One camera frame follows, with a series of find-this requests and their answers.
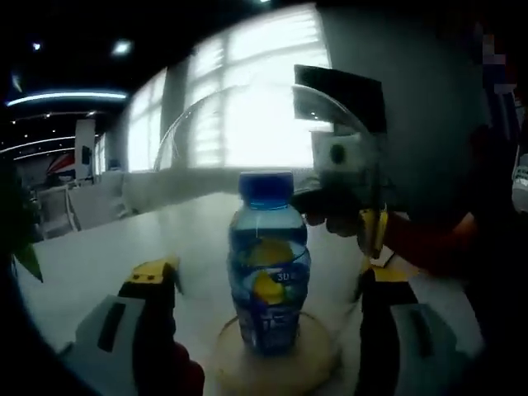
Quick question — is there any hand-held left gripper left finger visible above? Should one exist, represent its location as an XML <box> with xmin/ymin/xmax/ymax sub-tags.
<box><xmin>73</xmin><ymin>255</ymin><xmax>183</xmax><ymax>396</ymax></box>

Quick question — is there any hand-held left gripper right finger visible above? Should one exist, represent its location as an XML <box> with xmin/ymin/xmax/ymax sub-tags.
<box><xmin>356</xmin><ymin>265</ymin><xmax>462</xmax><ymax>396</ymax></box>

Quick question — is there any blue drink bottle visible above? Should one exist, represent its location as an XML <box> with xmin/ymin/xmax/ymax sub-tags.
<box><xmin>227</xmin><ymin>170</ymin><xmax>313</xmax><ymax>359</ymax></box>

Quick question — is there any clear glass dome cover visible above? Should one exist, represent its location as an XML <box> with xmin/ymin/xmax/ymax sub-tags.
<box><xmin>152</xmin><ymin>82</ymin><xmax>391</xmax><ymax>364</ymax></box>

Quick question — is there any person's right hand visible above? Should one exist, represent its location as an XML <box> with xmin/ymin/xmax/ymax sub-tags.
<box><xmin>304</xmin><ymin>210</ymin><xmax>362</xmax><ymax>239</ymax></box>

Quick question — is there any person's left hand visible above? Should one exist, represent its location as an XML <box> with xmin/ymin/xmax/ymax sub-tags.
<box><xmin>172</xmin><ymin>341</ymin><xmax>206</xmax><ymax>396</ymax></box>

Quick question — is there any round wooden base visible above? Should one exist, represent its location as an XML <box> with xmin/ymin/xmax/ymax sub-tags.
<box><xmin>214</xmin><ymin>311</ymin><xmax>336</xmax><ymax>392</ymax></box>

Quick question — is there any person's dark clothed torso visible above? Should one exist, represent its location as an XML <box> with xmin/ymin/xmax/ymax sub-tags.
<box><xmin>453</xmin><ymin>102</ymin><xmax>528</xmax><ymax>396</ymax></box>

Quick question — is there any green plant in white pot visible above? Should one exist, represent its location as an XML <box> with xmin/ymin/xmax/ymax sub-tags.
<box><xmin>0</xmin><ymin>160</ymin><xmax>45</xmax><ymax>285</ymax></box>

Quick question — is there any white chest-worn device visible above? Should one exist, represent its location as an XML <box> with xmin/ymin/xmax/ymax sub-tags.
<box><xmin>510</xmin><ymin>151</ymin><xmax>528</xmax><ymax>215</ymax></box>

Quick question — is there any long ceiling light strip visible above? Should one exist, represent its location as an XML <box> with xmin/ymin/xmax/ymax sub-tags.
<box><xmin>6</xmin><ymin>90</ymin><xmax>128</xmax><ymax>107</ymax></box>

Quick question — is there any black wall monitor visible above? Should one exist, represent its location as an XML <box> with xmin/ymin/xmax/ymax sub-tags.
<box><xmin>292</xmin><ymin>64</ymin><xmax>388</xmax><ymax>134</ymax></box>

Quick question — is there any red blue wall graphic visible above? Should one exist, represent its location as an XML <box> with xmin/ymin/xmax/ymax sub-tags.
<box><xmin>45</xmin><ymin>153</ymin><xmax>78</xmax><ymax>179</ymax></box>

